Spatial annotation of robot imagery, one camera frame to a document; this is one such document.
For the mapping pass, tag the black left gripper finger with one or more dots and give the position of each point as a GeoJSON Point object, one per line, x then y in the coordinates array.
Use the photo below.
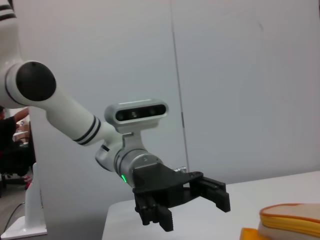
{"type": "Point", "coordinates": [215, 195]}
{"type": "Point", "coordinates": [152, 212]}

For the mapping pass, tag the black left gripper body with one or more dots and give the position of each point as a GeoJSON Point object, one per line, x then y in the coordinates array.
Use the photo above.
{"type": "Point", "coordinates": [160, 185]}

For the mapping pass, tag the beige food bag orange trim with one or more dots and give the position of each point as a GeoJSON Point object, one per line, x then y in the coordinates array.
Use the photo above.
{"type": "Point", "coordinates": [292, 220]}

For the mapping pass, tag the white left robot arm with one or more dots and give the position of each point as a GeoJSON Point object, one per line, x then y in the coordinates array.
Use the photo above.
{"type": "Point", "coordinates": [70, 110]}

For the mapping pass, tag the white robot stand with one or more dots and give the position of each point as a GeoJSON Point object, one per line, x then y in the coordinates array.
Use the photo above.
{"type": "Point", "coordinates": [33, 200]}

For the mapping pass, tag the seated person in black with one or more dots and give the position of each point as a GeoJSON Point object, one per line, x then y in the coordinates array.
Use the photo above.
{"type": "Point", "coordinates": [7, 135]}

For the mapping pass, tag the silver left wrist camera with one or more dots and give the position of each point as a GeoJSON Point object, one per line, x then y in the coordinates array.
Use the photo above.
{"type": "Point", "coordinates": [140, 113]}

